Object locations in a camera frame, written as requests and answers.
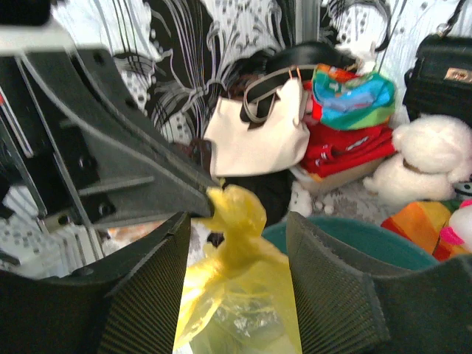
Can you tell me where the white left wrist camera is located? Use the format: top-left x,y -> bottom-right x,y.
1,1 -> 101,57

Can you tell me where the yellow plastic trash bag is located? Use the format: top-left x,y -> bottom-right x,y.
174,185 -> 302,353

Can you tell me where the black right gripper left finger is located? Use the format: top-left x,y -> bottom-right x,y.
1,213 -> 191,353

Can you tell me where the colourful folded cloth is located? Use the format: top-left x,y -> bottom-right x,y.
381,200 -> 471,261

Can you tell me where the white plastic laundry basket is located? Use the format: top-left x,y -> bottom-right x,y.
289,159 -> 383,195

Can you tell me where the small white plush toy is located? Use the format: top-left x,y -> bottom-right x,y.
288,181 -> 334,217

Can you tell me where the black leather handbag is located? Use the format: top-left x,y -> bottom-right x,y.
402,0 -> 472,128

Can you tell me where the pink white plush doll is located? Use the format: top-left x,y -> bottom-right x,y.
440,199 -> 471,252

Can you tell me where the teal plastic trash bin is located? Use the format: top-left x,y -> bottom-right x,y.
263,216 -> 439,277

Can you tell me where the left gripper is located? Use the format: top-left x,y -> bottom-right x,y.
1,49 -> 214,260

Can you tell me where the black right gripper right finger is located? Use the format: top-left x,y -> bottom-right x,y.
286,212 -> 471,353

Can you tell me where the white fluffy sheep plush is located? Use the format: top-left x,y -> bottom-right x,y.
363,115 -> 471,207

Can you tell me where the black cloth garment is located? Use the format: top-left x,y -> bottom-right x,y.
265,41 -> 356,73

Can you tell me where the red cloth in basket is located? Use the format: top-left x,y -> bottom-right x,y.
298,80 -> 398,178

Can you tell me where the cream canvas tote bag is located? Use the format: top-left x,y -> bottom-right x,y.
204,66 -> 313,177

